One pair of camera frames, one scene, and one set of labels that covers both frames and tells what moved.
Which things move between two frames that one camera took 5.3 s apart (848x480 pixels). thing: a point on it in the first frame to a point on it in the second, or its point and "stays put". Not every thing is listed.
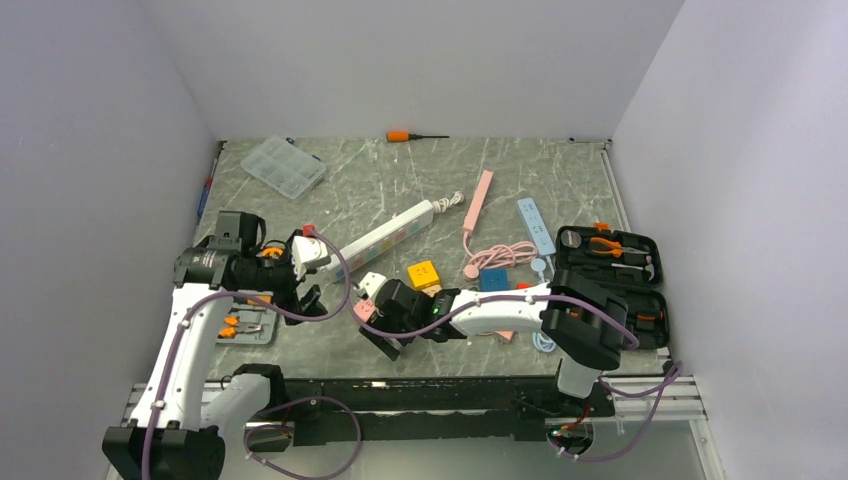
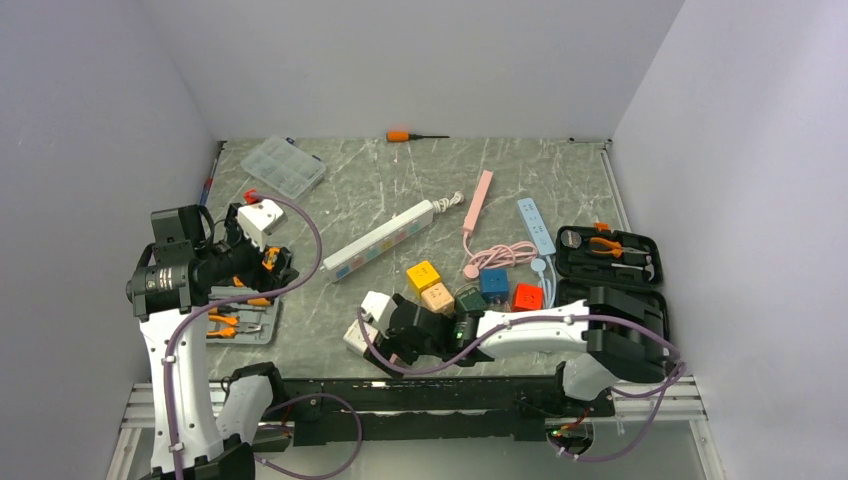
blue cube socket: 494,279 stays put
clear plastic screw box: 284,166 stays put
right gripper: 381,319 to 387,344
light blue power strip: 536,226 stays put
